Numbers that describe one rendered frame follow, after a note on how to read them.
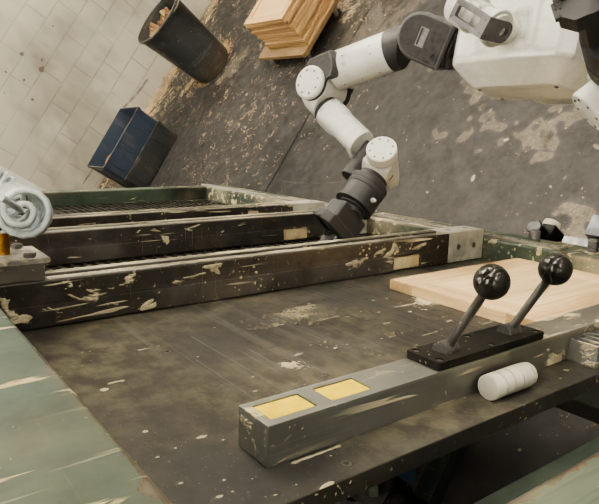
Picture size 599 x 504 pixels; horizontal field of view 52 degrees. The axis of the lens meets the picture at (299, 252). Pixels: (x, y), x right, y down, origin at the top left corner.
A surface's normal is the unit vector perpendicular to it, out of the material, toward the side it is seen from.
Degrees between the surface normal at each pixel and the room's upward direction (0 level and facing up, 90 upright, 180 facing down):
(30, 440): 57
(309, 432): 90
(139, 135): 90
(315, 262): 90
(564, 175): 0
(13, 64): 90
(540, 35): 23
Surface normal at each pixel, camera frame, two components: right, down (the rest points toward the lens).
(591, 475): 0.03, -0.98
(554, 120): -0.66, -0.45
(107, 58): 0.58, 0.21
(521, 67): -0.67, 0.65
